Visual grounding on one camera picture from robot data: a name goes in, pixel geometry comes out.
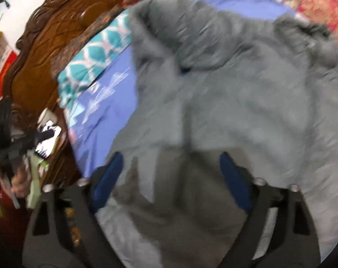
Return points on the white mug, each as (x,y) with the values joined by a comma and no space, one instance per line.
(47,115)

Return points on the carved wooden headboard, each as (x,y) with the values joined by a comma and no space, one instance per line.
(28,82)

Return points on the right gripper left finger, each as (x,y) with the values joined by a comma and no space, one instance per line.
(63,230)

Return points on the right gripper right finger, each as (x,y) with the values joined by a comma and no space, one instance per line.
(294,240)

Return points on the dark floral pillow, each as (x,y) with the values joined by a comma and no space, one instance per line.
(59,62)

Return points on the teal patterned pillow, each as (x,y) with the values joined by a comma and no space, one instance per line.
(92,59)

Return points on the operator left hand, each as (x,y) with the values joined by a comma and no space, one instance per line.
(20,182)

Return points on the blue printed bedsheet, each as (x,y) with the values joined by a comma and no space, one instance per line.
(101,111)

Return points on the grey puffer jacket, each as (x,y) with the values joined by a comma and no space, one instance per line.
(211,81)

